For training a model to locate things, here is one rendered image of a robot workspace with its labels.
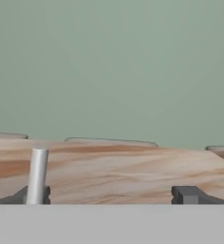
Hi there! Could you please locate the silver cylindrical cupboard handle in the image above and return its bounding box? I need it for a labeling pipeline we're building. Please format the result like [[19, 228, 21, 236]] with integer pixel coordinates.
[[25, 147, 51, 205]]

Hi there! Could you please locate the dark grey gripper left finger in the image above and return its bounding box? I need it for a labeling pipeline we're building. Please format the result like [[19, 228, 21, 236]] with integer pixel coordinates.
[[0, 185, 51, 205]]

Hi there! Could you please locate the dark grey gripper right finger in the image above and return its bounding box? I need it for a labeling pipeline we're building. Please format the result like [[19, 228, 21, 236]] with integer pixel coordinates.
[[171, 185, 224, 205]]

